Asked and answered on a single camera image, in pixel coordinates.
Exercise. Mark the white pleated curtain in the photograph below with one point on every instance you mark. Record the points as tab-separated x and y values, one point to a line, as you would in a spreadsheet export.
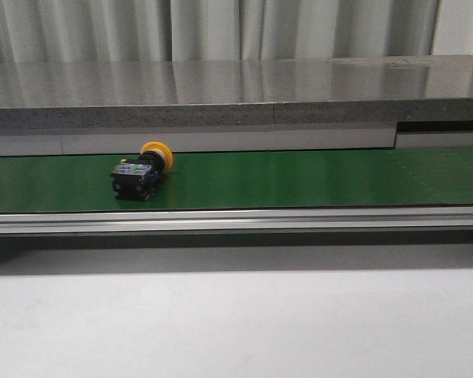
70	31

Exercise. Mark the grey stone countertop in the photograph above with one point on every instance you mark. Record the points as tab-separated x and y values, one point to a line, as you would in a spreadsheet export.
337	103

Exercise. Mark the aluminium conveyor frame rail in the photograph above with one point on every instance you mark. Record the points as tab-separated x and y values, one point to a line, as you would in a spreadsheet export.
238	220

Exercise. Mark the yellow push button switch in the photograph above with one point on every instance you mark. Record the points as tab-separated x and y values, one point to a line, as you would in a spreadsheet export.
135	179

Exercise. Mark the green conveyor belt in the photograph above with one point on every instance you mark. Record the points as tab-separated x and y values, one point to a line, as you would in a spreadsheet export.
240	180

